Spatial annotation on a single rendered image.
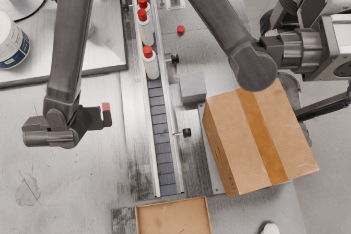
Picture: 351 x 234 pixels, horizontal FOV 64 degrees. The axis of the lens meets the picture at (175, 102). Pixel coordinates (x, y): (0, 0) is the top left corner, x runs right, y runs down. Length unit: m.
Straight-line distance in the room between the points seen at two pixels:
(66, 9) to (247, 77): 0.35
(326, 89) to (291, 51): 1.77
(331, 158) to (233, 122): 1.40
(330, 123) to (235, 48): 1.77
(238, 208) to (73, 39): 0.84
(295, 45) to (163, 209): 0.77
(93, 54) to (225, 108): 0.66
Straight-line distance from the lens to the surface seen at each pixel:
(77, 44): 0.56
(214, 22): 0.52
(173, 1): 1.39
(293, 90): 1.96
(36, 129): 0.70
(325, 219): 2.13
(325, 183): 2.15
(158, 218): 1.11
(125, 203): 1.13
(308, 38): 0.58
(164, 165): 1.07
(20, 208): 1.27
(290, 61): 0.57
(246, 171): 0.84
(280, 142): 0.88
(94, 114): 0.76
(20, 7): 1.54
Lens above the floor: 1.94
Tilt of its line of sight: 71 degrees down
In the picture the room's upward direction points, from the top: 6 degrees counter-clockwise
